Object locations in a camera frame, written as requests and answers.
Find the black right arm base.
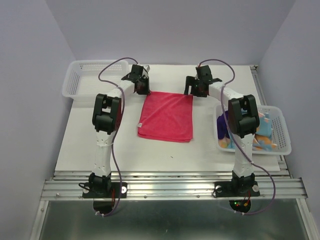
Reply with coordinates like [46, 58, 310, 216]
[212, 171, 261, 198]

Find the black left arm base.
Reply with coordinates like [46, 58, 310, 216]
[78, 173, 128, 199]

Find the pink towel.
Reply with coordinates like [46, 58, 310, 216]
[137, 91, 193, 143]

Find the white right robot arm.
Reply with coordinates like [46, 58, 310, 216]
[183, 65, 260, 195]

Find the aluminium mounting rail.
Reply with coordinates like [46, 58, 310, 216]
[40, 170, 308, 201]

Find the white empty plastic basket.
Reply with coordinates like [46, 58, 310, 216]
[62, 60, 129, 102]

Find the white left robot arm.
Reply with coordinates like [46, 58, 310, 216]
[88, 64, 150, 197]

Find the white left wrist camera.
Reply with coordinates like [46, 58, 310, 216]
[142, 65, 151, 74]

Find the blue patterned towel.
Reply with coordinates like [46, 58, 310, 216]
[255, 112, 273, 140]

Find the purple towel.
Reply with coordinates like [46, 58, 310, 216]
[216, 114, 230, 140]

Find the peach patterned towel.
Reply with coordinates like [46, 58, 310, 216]
[218, 134, 278, 152]

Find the white plastic towel basket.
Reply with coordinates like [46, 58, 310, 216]
[214, 104, 293, 155]

